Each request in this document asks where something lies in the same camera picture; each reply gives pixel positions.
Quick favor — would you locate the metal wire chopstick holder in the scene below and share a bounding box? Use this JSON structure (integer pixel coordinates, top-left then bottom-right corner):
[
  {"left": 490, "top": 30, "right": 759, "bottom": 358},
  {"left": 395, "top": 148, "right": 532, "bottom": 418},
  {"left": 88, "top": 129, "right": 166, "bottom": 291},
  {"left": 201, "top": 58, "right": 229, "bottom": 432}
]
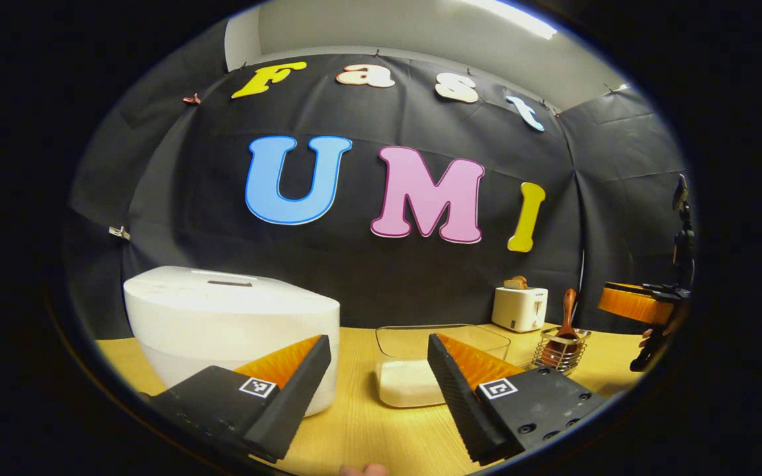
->
[{"left": 530, "top": 326, "right": 592, "bottom": 376}]

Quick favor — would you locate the white toaster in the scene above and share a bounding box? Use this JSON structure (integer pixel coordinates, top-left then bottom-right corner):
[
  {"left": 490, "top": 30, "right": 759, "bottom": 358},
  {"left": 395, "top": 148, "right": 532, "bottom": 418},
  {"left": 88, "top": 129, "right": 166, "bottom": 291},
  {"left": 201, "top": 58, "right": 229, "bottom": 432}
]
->
[{"left": 491, "top": 286, "right": 549, "bottom": 333}]

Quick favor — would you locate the white rice cooker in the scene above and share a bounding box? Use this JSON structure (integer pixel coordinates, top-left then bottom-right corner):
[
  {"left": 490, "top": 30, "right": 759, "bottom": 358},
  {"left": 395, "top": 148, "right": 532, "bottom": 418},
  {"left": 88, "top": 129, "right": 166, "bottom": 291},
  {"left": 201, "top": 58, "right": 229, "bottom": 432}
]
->
[{"left": 123, "top": 266, "right": 341, "bottom": 418}]

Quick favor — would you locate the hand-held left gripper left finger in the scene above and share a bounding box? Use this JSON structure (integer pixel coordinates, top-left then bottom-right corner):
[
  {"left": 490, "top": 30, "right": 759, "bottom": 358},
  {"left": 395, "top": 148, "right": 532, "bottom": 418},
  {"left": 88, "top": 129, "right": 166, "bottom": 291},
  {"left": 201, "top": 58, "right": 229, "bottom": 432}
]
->
[{"left": 149, "top": 335, "right": 332, "bottom": 462}]

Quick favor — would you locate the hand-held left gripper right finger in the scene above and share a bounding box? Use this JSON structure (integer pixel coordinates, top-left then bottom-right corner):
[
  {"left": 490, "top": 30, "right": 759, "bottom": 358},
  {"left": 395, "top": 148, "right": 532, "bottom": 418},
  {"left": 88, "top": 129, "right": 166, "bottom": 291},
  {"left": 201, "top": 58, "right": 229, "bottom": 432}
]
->
[{"left": 427, "top": 333, "right": 610, "bottom": 465}]

